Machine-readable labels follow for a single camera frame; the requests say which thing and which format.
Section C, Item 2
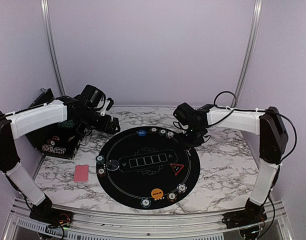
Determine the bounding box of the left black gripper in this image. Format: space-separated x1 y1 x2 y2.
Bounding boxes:
76 107 120 135

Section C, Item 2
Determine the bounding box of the blue white chip seat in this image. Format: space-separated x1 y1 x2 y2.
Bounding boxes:
166 131 174 138
176 183 188 194

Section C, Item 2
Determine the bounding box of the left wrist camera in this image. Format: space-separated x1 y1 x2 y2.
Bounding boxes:
80 84 114 117

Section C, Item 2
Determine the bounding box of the blue white chip bottom seat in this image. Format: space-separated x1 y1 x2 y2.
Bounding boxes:
176 183 188 194

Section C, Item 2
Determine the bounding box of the black poker chip case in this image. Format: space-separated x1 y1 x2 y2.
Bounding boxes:
24 87 85 160

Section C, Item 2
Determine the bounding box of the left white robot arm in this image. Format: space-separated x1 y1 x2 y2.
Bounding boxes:
0 94 121 223

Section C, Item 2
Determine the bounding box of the aluminium frame post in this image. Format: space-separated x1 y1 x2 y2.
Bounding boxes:
231 0 263 106
40 0 66 96

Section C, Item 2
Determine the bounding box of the red black triangle all-in marker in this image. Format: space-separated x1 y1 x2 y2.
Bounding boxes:
170 163 185 176

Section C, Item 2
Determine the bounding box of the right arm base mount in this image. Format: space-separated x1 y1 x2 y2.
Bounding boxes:
222 209 268 229

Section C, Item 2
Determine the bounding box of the left aluminium frame post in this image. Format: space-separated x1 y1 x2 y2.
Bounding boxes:
40 0 66 96

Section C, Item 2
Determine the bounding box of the red chip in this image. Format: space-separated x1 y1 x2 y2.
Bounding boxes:
96 168 107 178
150 127 158 134
167 192 177 203

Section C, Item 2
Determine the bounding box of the green chip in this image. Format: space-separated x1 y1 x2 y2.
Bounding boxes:
96 155 105 165
158 129 167 136

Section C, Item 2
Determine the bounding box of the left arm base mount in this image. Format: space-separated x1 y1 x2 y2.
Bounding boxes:
29 208 74 228

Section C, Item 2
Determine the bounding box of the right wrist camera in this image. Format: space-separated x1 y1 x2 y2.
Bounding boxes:
173 102 195 126

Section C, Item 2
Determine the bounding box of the clear round dealer button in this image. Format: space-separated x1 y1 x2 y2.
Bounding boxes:
106 159 120 171

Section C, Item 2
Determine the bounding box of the round black poker mat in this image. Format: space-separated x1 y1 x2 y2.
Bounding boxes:
95 126 201 210

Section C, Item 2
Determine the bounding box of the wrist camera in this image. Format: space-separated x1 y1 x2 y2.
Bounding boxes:
173 102 195 126
80 84 114 117

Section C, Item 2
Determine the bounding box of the blue small blind button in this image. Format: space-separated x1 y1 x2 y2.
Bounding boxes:
136 129 147 137

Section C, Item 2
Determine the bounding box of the orange big blind button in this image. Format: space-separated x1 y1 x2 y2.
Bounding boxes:
151 188 164 201

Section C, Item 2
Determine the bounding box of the red playing card deck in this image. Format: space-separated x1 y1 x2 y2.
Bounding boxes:
73 164 89 183

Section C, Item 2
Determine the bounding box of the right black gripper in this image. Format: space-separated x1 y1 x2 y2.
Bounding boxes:
177 125 205 151

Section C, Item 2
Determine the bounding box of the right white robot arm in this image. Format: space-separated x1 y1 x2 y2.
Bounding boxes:
173 102 289 224

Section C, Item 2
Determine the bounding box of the front aluminium rail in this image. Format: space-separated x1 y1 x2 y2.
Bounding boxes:
1 198 295 240

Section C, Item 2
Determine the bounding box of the blue white chip top seat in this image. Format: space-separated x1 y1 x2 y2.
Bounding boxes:
166 131 174 138

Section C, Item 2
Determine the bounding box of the right aluminium frame post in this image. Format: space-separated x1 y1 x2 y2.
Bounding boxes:
231 0 263 106

